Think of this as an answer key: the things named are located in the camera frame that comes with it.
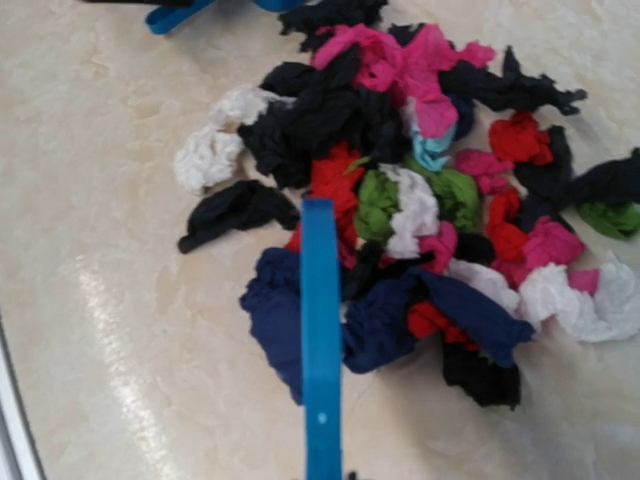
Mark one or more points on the blue hand brush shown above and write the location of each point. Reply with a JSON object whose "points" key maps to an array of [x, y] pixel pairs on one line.
{"points": [[321, 340]]}

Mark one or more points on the blue dustpan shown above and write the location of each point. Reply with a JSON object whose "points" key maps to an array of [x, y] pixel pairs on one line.
{"points": [[169, 15]]}

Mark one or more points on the navy scrap front centre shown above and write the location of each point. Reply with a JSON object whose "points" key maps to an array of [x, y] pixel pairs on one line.
{"points": [[273, 302]]}

